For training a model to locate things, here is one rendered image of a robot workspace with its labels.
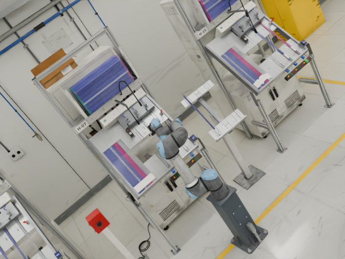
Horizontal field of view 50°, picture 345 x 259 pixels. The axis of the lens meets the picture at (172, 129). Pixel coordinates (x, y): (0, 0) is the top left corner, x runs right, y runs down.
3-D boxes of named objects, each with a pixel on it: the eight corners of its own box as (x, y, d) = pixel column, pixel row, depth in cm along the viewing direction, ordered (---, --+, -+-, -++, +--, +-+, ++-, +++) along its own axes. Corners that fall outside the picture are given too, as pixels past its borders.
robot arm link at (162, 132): (172, 133, 297) (165, 122, 298) (160, 141, 297) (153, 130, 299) (173, 134, 305) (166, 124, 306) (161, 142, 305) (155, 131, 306)
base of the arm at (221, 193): (233, 189, 283) (228, 180, 279) (221, 203, 278) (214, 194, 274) (221, 184, 296) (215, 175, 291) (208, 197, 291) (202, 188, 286)
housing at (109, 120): (148, 100, 353) (146, 93, 340) (108, 132, 342) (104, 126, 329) (142, 95, 356) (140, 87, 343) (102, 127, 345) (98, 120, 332)
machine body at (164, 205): (215, 187, 384) (186, 144, 357) (164, 235, 368) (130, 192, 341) (185, 168, 441) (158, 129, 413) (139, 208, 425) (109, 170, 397)
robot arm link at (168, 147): (210, 192, 277) (173, 136, 256) (194, 203, 277) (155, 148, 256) (206, 185, 288) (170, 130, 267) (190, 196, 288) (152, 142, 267)
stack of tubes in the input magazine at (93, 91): (135, 79, 334) (118, 54, 322) (90, 114, 323) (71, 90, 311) (130, 78, 345) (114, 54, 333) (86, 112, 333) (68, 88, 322)
